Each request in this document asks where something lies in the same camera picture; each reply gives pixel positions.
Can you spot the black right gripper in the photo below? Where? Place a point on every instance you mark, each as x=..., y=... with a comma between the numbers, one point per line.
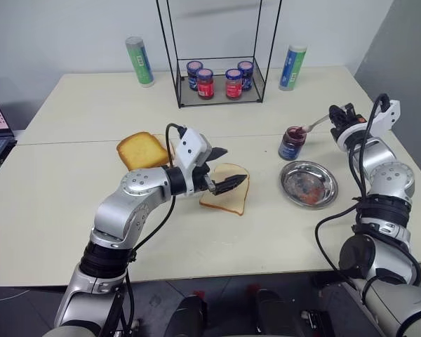
x=352, y=121

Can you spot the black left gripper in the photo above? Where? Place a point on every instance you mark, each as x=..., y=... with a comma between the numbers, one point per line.
x=198, y=180

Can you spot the white plastic spoon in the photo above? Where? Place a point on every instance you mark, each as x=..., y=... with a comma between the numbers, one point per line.
x=317, y=123

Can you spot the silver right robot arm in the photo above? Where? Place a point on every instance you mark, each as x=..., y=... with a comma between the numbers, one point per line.
x=393, y=175

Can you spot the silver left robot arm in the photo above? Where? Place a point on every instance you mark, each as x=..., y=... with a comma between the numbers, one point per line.
x=140, y=182

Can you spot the white bread slice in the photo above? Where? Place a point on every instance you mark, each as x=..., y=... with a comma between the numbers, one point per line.
x=163, y=140
x=228, y=201

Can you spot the open glass jam jar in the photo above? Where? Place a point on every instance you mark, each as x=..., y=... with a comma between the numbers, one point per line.
x=291, y=147

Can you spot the red label jam jar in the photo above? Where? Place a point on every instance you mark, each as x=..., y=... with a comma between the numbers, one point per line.
x=205, y=86
x=233, y=86

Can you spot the golden toasted bread slice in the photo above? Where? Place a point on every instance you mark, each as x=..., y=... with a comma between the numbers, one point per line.
x=142, y=151

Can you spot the blue label jam jar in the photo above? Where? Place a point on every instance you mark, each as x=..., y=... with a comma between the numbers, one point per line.
x=192, y=75
x=247, y=75

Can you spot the blue green cylindrical can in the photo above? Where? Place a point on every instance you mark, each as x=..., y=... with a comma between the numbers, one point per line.
x=293, y=68

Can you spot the round metal plate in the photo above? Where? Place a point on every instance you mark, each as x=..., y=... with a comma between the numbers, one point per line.
x=307, y=182

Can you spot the dark rounded shape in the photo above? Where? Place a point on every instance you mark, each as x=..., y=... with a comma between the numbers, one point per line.
x=275, y=314
x=187, y=317

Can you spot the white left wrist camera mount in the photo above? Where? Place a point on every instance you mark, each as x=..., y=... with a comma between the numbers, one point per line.
x=191, y=149

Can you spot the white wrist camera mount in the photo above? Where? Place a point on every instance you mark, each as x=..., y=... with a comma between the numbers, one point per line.
x=191, y=149
x=386, y=119

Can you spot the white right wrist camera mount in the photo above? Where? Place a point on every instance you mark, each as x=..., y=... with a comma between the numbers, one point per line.
x=386, y=119

